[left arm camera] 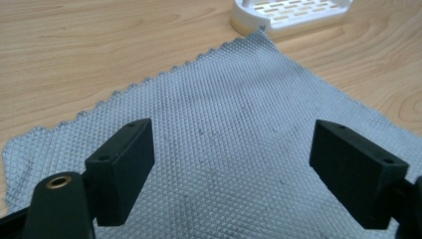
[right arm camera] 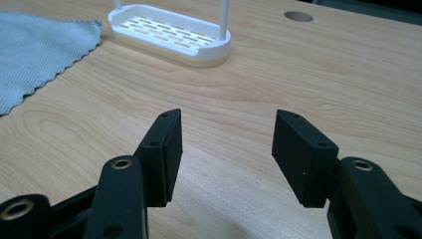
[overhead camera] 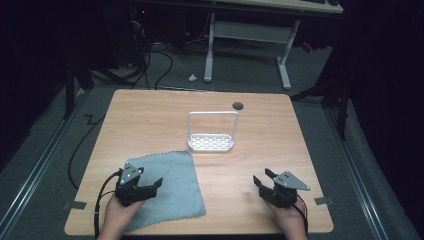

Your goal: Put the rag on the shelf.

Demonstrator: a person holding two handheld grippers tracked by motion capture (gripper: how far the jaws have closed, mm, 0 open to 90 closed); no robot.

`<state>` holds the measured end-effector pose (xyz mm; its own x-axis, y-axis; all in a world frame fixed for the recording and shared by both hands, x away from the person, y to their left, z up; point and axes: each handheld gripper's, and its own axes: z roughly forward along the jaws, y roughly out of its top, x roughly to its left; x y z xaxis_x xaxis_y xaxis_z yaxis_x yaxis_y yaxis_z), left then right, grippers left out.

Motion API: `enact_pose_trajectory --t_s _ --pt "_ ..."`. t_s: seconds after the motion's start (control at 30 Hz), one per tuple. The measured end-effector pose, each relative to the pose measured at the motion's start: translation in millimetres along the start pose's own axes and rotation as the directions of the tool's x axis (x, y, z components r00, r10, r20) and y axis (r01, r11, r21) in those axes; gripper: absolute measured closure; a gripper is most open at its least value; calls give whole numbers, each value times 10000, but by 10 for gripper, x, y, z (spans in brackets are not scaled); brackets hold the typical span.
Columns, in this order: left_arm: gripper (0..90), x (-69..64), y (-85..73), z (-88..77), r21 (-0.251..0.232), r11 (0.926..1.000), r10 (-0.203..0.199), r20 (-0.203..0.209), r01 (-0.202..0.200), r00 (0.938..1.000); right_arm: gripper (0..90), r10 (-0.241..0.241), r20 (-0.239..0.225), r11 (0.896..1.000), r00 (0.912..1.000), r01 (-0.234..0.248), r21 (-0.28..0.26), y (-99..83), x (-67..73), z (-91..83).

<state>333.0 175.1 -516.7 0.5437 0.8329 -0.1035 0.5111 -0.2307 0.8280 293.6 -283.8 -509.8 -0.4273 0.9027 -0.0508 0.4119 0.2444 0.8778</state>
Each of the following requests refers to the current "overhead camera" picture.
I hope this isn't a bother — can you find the metal floor rail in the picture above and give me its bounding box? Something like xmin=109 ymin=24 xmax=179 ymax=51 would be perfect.
xmin=0 ymin=88 xmax=88 ymax=239
xmin=323 ymin=105 xmax=391 ymax=240

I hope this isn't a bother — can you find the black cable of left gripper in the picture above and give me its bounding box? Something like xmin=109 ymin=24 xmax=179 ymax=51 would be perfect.
xmin=93 ymin=169 xmax=124 ymax=240

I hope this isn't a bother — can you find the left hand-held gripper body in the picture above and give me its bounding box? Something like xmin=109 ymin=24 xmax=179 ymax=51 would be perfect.
xmin=114 ymin=161 xmax=158 ymax=208

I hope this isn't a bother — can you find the black floor cable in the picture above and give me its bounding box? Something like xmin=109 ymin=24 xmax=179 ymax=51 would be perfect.
xmin=67 ymin=113 xmax=107 ymax=192

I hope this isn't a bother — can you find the bundle of black cables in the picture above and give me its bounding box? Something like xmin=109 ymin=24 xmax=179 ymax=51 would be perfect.
xmin=128 ymin=19 xmax=175 ymax=91

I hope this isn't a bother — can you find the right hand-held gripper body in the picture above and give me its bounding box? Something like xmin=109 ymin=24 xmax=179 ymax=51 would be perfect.
xmin=259 ymin=170 xmax=311 ymax=209

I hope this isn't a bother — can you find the black stand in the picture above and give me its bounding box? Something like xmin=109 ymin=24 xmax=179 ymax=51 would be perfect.
xmin=61 ymin=56 xmax=96 ymax=120
xmin=289 ymin=74 xmax=351 ymax=142

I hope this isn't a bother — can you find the grey-blue cloth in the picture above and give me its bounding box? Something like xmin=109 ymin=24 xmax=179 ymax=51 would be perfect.
xmin=123 ymin=150 xmax=207 ymax=233

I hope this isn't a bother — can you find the grey tape piece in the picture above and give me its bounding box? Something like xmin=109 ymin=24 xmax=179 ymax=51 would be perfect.
xmin=62 ymin=200 xmax=88 ymax=211
xmin=313 ymin=196 xmax=334 ymax=206

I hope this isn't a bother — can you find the person's right hand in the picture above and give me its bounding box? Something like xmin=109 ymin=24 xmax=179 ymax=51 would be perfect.
xmin=265 ymin=196 xmax=309 ymax=240

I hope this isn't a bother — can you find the white-legged desk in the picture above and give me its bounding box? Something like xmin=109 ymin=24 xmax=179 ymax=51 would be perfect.
xmin=203 ymin=0 xmax=345 ymax=92

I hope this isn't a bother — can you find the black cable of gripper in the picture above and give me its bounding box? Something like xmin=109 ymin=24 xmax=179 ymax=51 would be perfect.
xmin=294 ymin=194 xmax=310 ymax=235
xmin=93 ymin=169 xmax=124 ymax=240

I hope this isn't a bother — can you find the white rack with hanging bar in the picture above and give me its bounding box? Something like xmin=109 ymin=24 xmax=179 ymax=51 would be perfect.
xmin=186 ymin=110 xmax=241 ymax=153

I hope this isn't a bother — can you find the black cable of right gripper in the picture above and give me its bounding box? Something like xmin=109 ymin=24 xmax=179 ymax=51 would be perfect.
xmin=294 ymin=194 xmax=310 ymax=235

